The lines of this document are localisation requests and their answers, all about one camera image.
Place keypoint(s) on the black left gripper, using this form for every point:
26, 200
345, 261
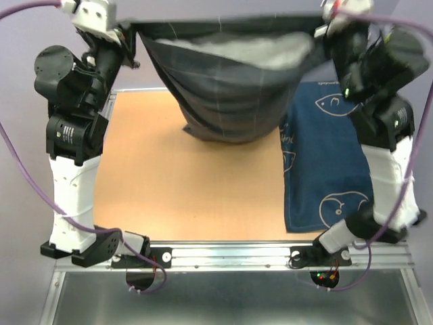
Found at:
124, 51

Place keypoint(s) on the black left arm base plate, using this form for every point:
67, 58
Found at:
149, 259

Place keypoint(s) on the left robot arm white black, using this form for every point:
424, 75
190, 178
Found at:
76, 90

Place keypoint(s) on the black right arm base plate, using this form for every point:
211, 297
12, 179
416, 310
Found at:
314, 256

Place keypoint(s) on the grey checked pillowcase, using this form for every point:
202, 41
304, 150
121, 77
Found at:
221, 99

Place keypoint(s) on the aluminium mounting rail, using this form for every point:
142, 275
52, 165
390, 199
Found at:
182, 257

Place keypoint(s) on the blue fish-print cushion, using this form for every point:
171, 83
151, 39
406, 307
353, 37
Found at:
326, 174

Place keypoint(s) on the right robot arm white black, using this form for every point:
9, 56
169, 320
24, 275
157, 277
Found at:
370, 76

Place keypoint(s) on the white stained pillow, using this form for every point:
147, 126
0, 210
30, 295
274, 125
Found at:
270, 52

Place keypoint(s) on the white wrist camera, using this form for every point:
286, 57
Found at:
97, 17
333, 15

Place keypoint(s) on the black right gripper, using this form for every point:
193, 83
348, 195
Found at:
337, 34

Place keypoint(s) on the aluminium table edge frame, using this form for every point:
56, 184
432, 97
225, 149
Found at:
156, 180

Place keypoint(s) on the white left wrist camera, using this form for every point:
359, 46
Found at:
97, 17

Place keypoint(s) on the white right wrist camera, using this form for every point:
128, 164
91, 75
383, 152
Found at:
333, 15

